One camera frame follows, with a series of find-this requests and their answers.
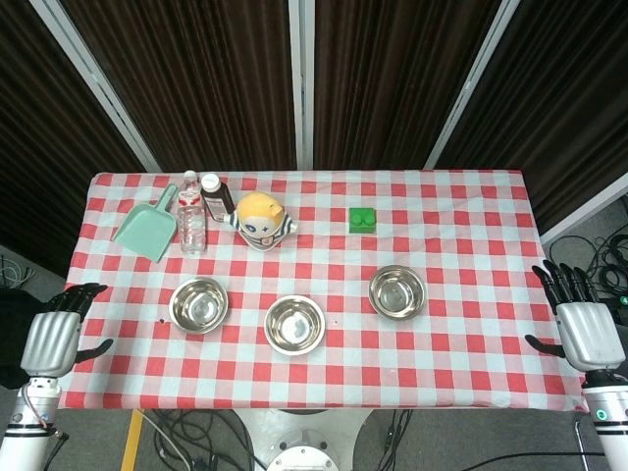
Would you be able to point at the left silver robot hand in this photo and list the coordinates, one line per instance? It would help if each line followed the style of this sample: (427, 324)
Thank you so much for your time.
(49, 343)

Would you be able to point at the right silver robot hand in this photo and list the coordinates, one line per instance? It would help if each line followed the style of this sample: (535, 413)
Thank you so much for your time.
(591, 338)

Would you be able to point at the steel bowl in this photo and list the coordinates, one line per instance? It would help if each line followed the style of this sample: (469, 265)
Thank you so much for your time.
(198, 309)
(294, 328)
(397, 294)

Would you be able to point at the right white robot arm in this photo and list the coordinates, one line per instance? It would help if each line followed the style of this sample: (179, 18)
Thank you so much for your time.
(608, 422)

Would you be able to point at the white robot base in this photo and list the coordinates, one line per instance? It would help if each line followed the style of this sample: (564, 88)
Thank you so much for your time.
(304, 432)

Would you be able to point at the black device with green light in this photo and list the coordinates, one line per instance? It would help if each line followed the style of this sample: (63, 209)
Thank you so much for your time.
(623, 300)

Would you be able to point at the yellow floor tape strip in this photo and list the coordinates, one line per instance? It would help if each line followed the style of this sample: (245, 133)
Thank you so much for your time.
(131, 441)

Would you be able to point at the mint green plastic dustpan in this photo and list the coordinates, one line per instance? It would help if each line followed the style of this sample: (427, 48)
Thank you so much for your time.
(147, 230)

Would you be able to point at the red white checkered tablecloth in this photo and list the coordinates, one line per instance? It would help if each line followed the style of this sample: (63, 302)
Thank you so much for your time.
(441, 353)

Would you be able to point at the clear plastic water bottle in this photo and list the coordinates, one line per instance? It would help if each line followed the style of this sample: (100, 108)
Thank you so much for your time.
(192, 230)

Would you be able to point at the dark ribbed partition panel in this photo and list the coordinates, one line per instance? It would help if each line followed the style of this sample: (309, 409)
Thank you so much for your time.
(392, 83)
(564, 98)
(196, 83)
(34, 147)

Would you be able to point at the dark brown bottle white cap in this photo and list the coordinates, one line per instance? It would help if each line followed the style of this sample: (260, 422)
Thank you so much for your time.
(217, 201)

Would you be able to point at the yellow plush doll striped shirt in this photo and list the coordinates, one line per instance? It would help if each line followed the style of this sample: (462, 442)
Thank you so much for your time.
(257, 211)

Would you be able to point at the green toy building block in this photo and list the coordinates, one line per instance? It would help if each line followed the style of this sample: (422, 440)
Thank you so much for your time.
(362, 223)

